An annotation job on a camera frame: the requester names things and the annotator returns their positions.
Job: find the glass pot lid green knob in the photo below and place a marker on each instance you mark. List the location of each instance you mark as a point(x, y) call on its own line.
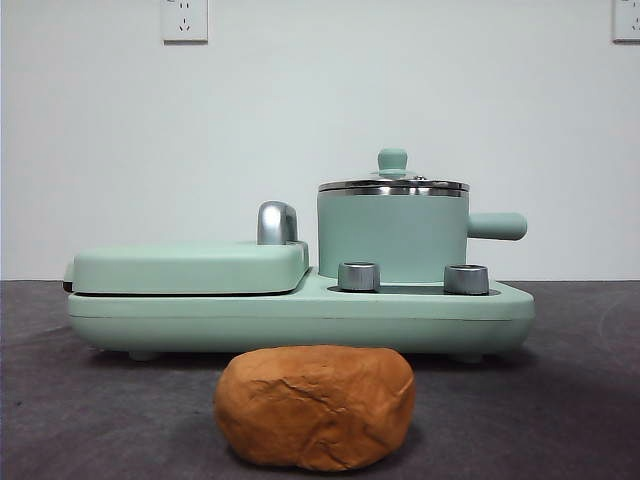
point(392, 157)

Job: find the brown potato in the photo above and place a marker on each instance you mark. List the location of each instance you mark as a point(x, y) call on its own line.
point(315, 410)

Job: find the mint green steamer pot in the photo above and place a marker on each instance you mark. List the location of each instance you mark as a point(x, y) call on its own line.
point(390, 230)

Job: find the silver control knob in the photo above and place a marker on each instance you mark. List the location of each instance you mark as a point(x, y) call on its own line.
point(358, 277)
point(466, 280)

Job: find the mint green breakfast machine base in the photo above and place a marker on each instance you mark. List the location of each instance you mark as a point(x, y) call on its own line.
point(300, 320)

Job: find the mint green griddle cover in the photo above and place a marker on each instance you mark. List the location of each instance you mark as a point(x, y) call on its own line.
point(175, 267)

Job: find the white wall socket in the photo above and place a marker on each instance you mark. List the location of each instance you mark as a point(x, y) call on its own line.
point(184, 22)
point(627, 22)

